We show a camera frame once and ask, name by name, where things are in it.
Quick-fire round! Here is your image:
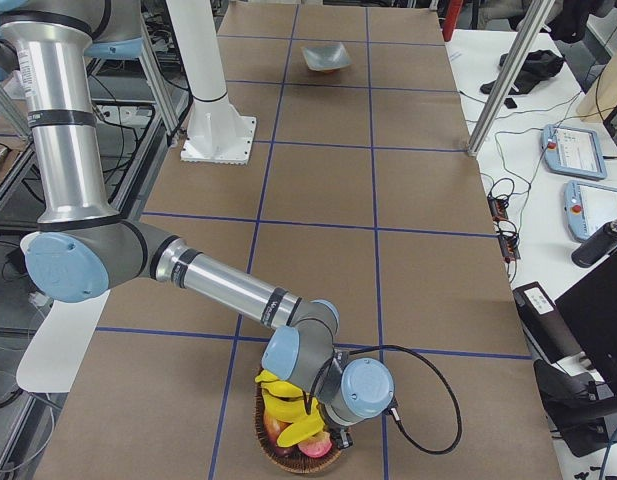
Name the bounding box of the red mango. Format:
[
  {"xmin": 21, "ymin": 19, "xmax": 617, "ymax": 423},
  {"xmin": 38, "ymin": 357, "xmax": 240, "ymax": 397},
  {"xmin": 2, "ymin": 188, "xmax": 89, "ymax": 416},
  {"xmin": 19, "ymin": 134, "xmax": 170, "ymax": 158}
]
[{"xmin": 263, "ymin": 411, "xmax": 294, "ymax": 457}]

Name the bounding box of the teach pendant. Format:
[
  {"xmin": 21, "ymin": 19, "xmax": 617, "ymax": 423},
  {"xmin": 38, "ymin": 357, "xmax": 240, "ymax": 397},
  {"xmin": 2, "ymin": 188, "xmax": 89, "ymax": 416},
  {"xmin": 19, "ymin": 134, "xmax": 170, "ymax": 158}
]
[
  {"xmin": 541, "ymin": 124, "xmax": 607, "ymax": 180},
  {"xmin": 564, "ymin": 180, "xmax": 617, "ymax": 242}
]

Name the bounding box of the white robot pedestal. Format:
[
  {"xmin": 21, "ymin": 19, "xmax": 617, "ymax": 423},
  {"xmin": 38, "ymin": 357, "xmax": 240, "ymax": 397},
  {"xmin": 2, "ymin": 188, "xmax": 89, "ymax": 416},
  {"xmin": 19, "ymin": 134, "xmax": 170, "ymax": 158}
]
[{"xmin": 166, "ymin": 0, "xmax": 257, "ymax": 165}]

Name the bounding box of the black box with label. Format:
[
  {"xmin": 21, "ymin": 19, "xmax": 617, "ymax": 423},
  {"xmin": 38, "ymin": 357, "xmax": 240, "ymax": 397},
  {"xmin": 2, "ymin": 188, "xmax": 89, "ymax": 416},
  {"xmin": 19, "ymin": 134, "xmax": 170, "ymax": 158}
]
[{"xmin": 513, "ymin": 282, "xmax": 583, "ymax": 363}]

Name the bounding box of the woven wicker basket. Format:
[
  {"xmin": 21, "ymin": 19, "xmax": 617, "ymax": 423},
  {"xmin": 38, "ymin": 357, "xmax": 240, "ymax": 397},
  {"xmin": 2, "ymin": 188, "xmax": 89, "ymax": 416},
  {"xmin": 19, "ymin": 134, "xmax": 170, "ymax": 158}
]
[{"xmin": 254, "ymin": 384, "xmax": 342, "ymax": 475}]

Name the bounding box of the black monitor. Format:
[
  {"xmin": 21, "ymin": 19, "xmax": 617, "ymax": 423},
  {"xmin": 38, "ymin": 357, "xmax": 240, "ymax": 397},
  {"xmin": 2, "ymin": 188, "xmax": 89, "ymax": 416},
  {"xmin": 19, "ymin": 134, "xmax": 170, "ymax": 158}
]
[{"xmin": 556, "ymin": 251, "xmax": 617, "ymax": 393}]

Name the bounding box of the pink apple front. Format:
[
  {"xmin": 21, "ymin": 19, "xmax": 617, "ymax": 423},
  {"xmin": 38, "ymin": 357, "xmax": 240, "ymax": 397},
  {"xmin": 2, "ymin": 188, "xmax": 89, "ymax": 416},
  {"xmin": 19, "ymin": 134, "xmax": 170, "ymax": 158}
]
[{"xmin": 298, "ymin": 431, "xmax": 332, "ymax": 458}]

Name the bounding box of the black bottle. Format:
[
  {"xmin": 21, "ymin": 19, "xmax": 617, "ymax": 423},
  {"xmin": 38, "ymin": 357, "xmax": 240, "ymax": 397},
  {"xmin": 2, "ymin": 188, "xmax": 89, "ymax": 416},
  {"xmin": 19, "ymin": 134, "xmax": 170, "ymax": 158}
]
[{"xmin": 571, "ymin": 218, "xmax": 617, "ymax": 268}]

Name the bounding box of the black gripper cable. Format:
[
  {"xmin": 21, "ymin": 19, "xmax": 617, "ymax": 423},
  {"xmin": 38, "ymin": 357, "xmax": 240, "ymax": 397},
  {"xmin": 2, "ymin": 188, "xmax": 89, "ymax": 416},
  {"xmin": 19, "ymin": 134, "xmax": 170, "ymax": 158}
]
[{"xmin": 307, "ymin": 343, "xmax": 463, "ymax": 455}]

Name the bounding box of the black cloth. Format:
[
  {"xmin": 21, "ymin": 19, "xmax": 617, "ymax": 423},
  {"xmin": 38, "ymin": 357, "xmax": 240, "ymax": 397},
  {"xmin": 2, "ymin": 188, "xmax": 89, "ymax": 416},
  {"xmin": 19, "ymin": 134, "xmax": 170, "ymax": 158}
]
[{"xmin": 509, "ymin": 50, "xmax": 564, "ymax": 95}]

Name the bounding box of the lower teach pendant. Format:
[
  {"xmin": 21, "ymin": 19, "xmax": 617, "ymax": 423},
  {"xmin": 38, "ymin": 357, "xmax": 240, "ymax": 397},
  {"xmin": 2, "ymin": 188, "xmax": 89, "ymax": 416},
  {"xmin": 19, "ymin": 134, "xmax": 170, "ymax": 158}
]
[{"xmin": 564, "ymin": 180, "xmax": 617, "ymax": 242}]

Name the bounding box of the yellow banana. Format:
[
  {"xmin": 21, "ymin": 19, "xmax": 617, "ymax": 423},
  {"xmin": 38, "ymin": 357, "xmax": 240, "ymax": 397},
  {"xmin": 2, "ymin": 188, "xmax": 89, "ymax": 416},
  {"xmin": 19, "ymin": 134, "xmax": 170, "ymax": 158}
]
[
  {"xmin": 277, "ymin": 417, "xmax": 325, "ymax": 448},
  {"xmin": 262, "ymin": 390, "xmax": 319, "ymax": 423},
  {"xmin": 254, "ymin": 370, "xmax": 303, "ymax": 398}
]

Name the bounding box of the upper teach pendant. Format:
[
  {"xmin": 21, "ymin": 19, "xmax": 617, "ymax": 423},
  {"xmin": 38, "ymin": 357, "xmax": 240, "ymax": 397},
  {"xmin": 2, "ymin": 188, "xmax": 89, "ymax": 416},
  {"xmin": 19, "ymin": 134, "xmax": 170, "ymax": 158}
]
[{"xmin": 541, "ymin": 124, "xmax": 607, "ymax": 180}]

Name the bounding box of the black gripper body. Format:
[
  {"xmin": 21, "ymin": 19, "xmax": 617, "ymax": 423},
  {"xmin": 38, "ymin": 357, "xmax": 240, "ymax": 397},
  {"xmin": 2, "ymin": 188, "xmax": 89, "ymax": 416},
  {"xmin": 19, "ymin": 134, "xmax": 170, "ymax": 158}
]
[{"xmin": 326, "ymin": 420, "xmax": 354, "ymax": 450}]

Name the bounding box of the aluminium frame post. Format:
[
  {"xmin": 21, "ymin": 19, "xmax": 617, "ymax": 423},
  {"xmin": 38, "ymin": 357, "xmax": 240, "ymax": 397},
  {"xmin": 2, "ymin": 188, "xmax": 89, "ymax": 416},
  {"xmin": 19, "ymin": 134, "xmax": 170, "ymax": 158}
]
[{"xmin": 467, "ymin": 0, "xmax": 555, "ymax": 157}]

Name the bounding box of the white chair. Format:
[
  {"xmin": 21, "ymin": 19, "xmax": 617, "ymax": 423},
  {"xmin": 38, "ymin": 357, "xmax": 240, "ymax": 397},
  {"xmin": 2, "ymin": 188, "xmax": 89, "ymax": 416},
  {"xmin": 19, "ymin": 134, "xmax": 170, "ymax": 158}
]
[{"xmin": 16, "ymin": 291, "xmax": 110, "ymax": 393}]

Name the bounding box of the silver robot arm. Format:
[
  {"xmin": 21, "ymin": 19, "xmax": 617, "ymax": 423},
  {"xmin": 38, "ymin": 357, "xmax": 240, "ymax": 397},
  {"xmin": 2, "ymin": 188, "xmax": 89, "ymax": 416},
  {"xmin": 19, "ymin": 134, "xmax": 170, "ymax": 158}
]
[{"xmin": 0, "ymin": 1, "xmax": 394, "ymax": 448}]

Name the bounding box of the orange circuit board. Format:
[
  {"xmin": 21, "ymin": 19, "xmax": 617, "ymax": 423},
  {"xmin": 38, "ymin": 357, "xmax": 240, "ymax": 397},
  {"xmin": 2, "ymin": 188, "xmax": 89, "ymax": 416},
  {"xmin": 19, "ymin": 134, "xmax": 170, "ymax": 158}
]
[{"xmin": 487, "ymin": 196, "xmax": 509, "ymax": 221}]

